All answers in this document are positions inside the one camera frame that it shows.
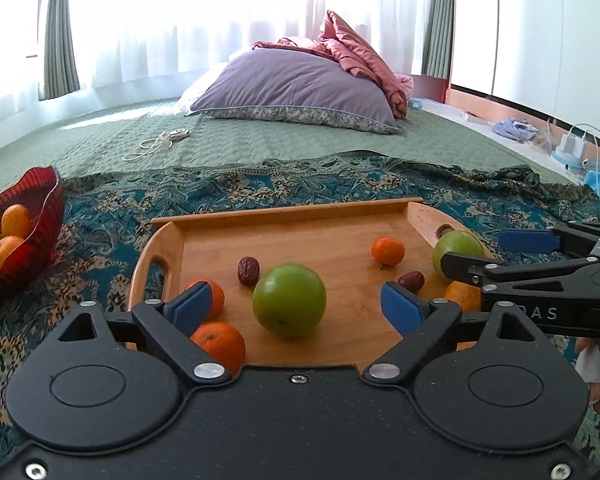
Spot teal patterned blanket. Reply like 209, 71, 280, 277
0, 154, 600, 461

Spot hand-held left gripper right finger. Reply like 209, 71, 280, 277
362, 281, 549, 387

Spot white charger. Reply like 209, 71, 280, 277
555, 122, 600, 167

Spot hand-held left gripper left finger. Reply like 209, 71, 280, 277
55, 281, 232, 387

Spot white cable with earphones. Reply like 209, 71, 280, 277
125, 129, 192, 162

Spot red glass bowl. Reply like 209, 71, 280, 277
0, 166, 66, 303

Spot light blue clothes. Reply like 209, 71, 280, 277
492, 117, 540, 143

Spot red date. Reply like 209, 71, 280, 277
397, 270, 426, 292
237, 256, 261, 287

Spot large orange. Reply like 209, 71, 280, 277
443, 280, 483, 313

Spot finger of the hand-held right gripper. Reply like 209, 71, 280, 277
439, 251, 600, 293
498, 220, 600, 260

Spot person's right hand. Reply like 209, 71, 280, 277
575, 339, 600, 417

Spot green quilted bedspread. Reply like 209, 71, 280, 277
0, 96, 583, 207

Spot small mandarin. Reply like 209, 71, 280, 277
185, 280, 227, 322
190, 322, 247, 376
370, 236, 406, 267

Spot orange fruit in bowl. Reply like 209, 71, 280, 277
1, 203, 34, 239
0, 235, 27, 279

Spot sheer white curtain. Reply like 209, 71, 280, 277
0, 0, 431, 121

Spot green curtain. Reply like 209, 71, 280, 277
422, 0, 455, 81
37, 0, 82, 102

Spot wooden tray with handles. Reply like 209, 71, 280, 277
128, 197, 497, 369

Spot white wardrobe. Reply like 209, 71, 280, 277
450, 0, 600, 133

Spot pink duvet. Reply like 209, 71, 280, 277
252, 10, 415, 120

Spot green apple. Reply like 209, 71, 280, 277
432, 229, 486, 281
252, 263, 328, 340

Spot reddish wooden bed frame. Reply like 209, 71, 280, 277
408, 74, 486, 112

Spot purple pillow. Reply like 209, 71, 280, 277
190, 48, 402, 136

